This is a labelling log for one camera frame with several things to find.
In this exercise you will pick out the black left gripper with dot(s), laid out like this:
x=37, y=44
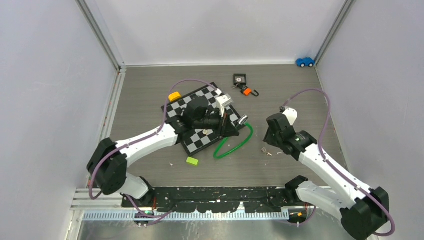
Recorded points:
x=226, y=128

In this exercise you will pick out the silver cable lock keys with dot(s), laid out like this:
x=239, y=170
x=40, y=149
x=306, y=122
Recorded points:
x=265, y=151

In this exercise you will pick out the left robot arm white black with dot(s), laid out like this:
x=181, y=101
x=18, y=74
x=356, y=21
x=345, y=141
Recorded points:
x=110, y=161

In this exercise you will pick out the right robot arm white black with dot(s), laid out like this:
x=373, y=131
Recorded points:
x=360, y=209

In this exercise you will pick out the black square key tag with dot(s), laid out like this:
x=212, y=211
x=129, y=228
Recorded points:
x=239, y=79

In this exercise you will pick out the black white chessboard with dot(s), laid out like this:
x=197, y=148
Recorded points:
x=198, y=139

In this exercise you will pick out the orange black padlock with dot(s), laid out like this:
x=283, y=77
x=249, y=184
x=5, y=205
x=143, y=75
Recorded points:
x=246, y=91

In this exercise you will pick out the lime green block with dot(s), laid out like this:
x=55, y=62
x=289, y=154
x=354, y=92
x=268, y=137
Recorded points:
x=192, y=161

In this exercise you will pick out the yellow toy block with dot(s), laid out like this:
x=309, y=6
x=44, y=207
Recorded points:
x=174, y=96

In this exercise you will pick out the blue toy car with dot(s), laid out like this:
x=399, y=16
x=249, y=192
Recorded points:
x=305, y=62

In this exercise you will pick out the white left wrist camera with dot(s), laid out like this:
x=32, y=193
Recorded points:
x=223, y=101

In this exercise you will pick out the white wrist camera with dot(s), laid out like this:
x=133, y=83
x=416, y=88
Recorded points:
x=223, y=101
x=290, y=113

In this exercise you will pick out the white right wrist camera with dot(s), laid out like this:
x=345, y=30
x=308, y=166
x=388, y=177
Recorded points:
x=290, y=113

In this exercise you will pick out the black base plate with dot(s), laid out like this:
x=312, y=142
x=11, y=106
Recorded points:
x=254, y=199

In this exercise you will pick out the aluminium frame rail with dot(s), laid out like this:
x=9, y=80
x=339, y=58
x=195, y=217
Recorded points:
x=117, y=207

